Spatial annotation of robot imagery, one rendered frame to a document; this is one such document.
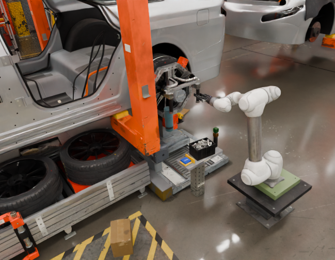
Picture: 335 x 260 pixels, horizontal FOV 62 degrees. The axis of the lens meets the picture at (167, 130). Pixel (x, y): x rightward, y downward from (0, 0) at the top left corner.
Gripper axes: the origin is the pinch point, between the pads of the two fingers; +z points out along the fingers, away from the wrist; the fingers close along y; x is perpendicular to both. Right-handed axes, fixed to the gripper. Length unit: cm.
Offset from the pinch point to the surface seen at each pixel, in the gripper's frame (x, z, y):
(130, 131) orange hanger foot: -15, 7, -76
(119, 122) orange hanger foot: -15, 30, -76
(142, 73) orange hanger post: 45, -16, -70
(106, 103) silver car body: 6, 36, -83
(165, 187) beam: -70, -23, -63
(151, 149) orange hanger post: -25, -16, -70
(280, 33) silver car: 10, 63, 229
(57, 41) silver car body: 32, 210, -66
